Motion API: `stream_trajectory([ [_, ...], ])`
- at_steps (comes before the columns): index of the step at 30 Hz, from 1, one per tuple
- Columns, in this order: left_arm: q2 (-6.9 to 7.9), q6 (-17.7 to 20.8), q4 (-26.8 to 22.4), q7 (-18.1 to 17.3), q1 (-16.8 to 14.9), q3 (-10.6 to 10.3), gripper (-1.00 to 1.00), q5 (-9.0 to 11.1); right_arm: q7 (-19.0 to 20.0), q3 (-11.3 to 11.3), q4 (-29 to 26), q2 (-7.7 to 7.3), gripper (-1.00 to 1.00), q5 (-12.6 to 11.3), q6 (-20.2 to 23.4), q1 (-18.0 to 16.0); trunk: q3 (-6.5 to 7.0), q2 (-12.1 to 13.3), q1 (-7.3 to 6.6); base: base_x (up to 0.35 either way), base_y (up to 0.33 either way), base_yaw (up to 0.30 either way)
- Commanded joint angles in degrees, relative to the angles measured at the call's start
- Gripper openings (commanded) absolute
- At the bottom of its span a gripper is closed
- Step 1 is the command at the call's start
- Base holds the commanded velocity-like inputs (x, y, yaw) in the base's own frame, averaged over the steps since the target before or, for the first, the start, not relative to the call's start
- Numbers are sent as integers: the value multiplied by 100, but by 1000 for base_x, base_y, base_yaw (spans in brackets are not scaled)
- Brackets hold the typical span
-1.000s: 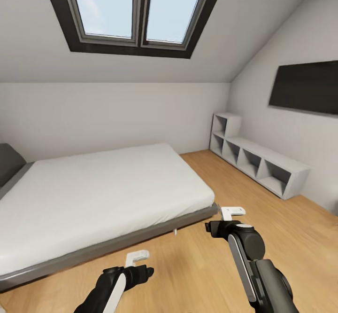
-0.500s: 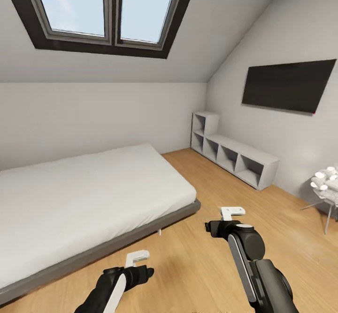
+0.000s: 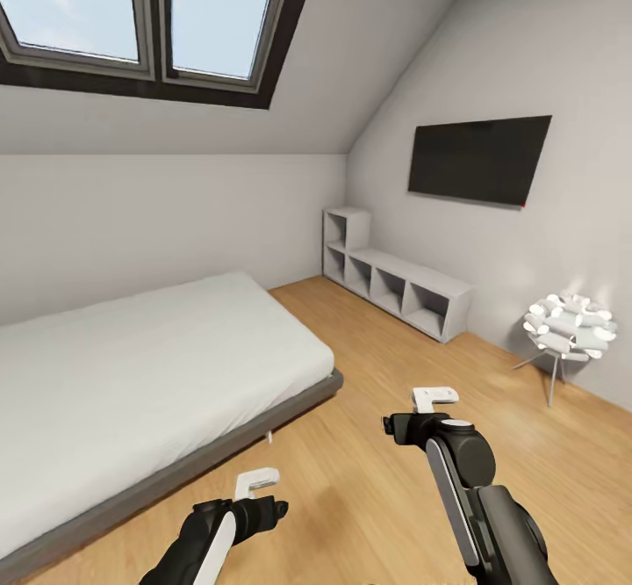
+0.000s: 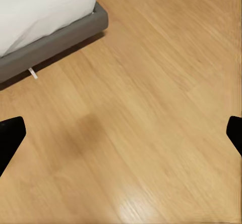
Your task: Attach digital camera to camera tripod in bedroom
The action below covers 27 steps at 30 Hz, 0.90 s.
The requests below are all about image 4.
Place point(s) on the bed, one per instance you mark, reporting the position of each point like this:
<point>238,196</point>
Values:
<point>32,31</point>

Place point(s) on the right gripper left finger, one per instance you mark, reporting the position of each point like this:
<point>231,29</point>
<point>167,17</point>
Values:
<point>12,133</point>

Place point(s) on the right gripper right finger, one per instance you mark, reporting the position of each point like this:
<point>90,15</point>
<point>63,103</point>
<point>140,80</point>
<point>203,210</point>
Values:
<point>234,132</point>

